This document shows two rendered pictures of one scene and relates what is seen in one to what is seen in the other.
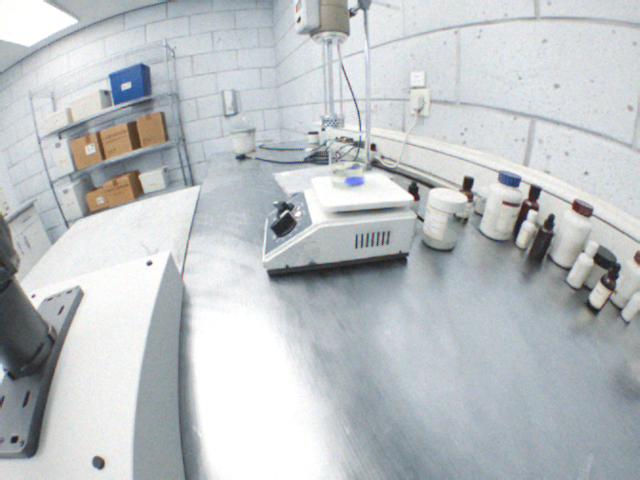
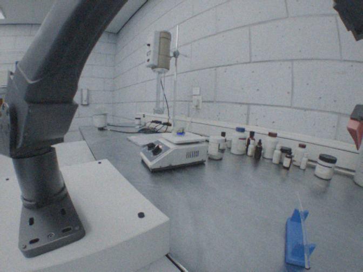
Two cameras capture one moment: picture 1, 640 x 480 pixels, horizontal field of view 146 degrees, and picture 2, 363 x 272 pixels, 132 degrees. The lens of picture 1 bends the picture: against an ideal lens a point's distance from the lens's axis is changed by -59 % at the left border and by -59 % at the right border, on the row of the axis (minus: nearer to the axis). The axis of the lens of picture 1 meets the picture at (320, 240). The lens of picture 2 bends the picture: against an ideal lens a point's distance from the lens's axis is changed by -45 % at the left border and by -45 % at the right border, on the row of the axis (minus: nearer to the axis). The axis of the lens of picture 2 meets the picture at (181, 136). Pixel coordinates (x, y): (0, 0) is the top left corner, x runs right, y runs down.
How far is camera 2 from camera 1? 0.20 m
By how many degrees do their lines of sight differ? 28
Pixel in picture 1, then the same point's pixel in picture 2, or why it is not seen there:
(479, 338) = (242, 179)
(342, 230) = (182, 150)
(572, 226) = (269, 141)
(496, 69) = (232, 85)
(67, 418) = (102, 212)
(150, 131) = not seen: hidden behind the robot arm
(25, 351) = (57, 187)
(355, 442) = (216, 208)
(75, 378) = (94, 199)
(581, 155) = (270, 115)
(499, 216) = (238, 144)
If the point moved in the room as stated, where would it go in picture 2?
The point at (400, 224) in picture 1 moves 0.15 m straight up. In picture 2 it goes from (202, 148) to (204, 101)
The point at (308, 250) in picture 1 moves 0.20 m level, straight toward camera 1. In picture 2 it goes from (169, 158) to (208, 195)
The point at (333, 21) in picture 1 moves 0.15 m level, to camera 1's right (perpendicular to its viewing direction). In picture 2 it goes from (163, 63) to (190, 67)
